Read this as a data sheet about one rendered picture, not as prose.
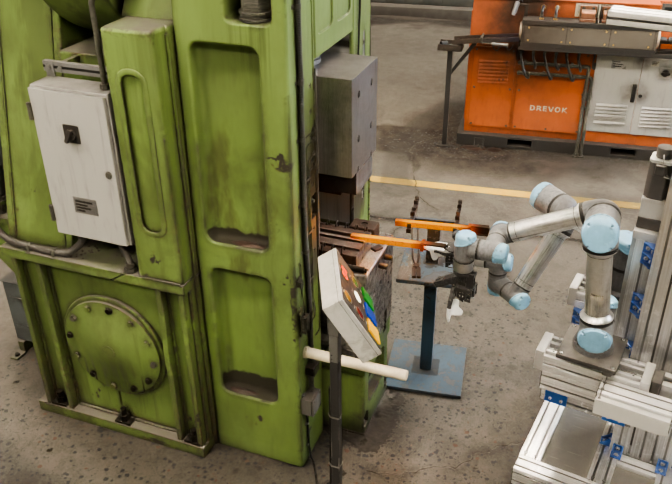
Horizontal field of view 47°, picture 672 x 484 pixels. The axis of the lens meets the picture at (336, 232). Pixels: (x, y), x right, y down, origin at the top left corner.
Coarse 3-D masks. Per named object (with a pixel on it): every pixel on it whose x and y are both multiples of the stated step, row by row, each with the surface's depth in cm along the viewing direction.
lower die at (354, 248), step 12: (324, 228) 341; (336, 228) 343; (348, 228) 342; (324, 240) 334; (336, 240) 334; (348, 240) 333; (360, 240) 332; (324, 252) 329; (348, 252) 327; (360, 252) 329
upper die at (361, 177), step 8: (368, 160) 317; (360, 168) 309; (368, 168) 319; (320, 176) 311; (328, 176) 310; (336, 176) 309; (360, 176) 310; (368, 176) 321; (320, 184) 313; (328, 184) 312; (336, 184) 311; (344, 184) 309; (352, 184) 308; (360, 184) 312; (344, 192) 311; (352, 192) 310
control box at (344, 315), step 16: (320, 256) 288; (336, 256) 282; (320, 272) 280; (336, 272) 274; (352, 272) 293; (320, 288) 271; (336, 288) 266; (352, 288) 279; (336, 304) 259; (352, 304) 267; (336, 320) 263; (352, 320) 263; (352, 336) 267; (368, 336) 267; (368, 352) 270
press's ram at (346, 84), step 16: (320, 64) 297; (336, 64) 297; (352, 64) 297; (368, 64) 297; (320, 80) 286; (336, 80) 283; (352, 80) 281; (368, 80) 299; (320, 96) 289; (336, 96) 286; (352, 96) 284; (368, 96) 302; (320, 112) 292; (336, 112) 289; (352, 112) 288; (368, 112) 306; (320, 128) 295; (336, 128) 293; (352, 128) 291; (368, 128) 310; (320, 144) 299; (336, 144) 296; (352, 144) 294; (368, 144) 313; (320, 160) 302; (336, 160) 299; (352, 160) 297; (352, 176) 301
